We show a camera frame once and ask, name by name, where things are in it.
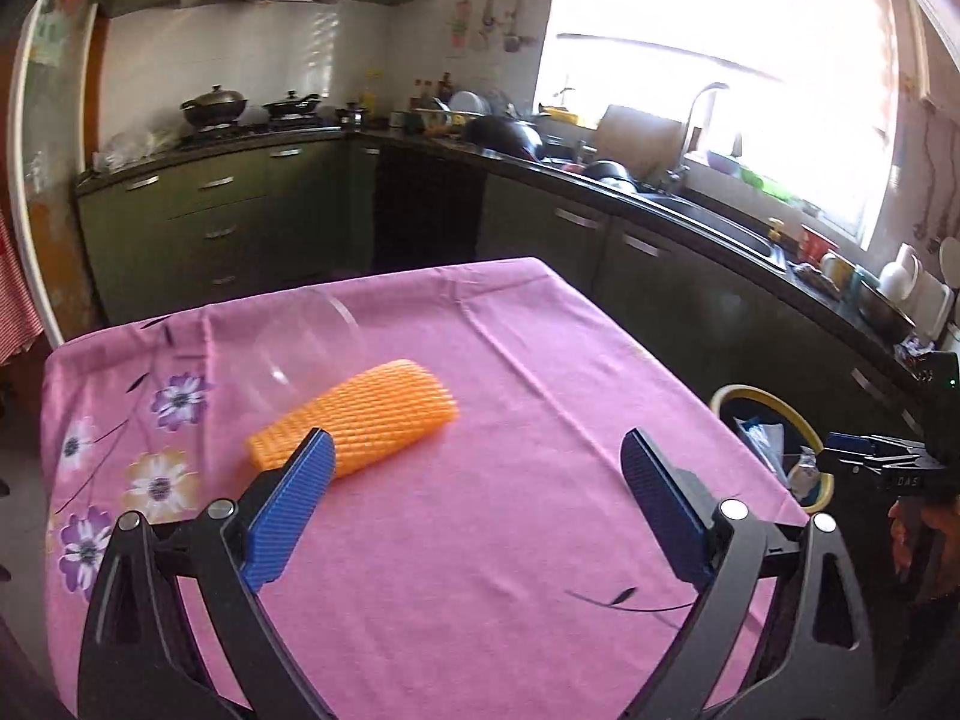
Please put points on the person's right hand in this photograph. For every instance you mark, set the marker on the person's right hand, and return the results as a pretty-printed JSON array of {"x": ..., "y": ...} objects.
[{"x": 924, "y": 533}]

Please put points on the clear plastic bag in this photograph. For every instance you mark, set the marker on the clear plastic bag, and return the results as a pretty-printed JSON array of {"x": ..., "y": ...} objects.
[{"x": 133, "y": 147}]

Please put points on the large black wok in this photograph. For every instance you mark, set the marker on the large black wok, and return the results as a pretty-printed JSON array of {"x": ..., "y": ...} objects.
[{"x": 505, "y": 136}]

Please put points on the green lower kitchen cabinets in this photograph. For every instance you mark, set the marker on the green lower kitchen cabinets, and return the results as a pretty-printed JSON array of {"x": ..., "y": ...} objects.
[{"x": 256, "y": 214}]

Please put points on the clear plastic bottle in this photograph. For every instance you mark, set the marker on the clear plastic bottle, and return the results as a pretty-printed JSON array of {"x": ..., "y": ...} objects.
[{"x": 300, "y": 344}]

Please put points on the small black lidded pan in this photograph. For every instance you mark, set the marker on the small black lidded pan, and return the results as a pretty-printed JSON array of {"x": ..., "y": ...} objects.
[{"x": 293, "y": 106}]

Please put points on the yellow-rimmed trash bin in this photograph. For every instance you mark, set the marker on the yellow-rimmed trash bin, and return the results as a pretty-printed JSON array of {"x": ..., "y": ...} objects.
[{"x": 780, "y": 438}]

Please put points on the red checkered apron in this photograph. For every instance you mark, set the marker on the red checkered apron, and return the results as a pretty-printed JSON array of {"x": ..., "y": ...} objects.
[{"x": 19, "y": 323}]

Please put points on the chrome faucet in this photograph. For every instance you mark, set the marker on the chrome faucet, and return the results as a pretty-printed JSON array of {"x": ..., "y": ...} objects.
[{"x": 696, "y": 122}]

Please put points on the steel bowl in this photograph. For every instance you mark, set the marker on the steel bowl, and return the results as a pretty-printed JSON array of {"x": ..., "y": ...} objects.
[{"x": 887, "y": 321}]

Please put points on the white jug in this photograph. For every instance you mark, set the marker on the white jug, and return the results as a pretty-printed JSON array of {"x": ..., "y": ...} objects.
[{"x": 900, "y": 276}]

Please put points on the black wok with lid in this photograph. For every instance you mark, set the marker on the black wok with lid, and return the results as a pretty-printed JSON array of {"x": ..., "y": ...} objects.
[{"x": 217, "y": 107}]

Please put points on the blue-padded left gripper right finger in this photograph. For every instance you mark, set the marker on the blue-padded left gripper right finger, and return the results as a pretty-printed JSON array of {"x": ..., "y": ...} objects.
[{"x": 813, "y": 657}]

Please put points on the pink floral tablecloth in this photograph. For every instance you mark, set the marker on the pink floral tablecloth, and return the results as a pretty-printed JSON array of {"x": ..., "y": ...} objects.
[{"x": 498, "y": 569}]

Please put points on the wooden cutting board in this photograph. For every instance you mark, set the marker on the wooden cutting board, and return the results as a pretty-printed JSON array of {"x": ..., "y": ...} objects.
[{"x": 645, "y": 144}]

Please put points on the stainless steel sink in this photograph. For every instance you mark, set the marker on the stainless steel sink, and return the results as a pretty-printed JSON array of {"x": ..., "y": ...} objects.
[{"x": 748, "y": 241}]

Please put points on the orange foam fruit net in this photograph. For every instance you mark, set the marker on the orange foam fruit net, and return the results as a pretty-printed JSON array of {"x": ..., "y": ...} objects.
[{"x": 370, "y": 417}]

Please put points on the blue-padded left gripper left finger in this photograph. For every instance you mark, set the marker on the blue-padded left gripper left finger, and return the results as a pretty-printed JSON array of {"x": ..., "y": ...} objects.
[{"x": 140, "y": 658}]

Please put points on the red cup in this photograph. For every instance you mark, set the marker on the red cup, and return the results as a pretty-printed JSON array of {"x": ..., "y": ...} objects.
[{"x": 813, "y": 246}]

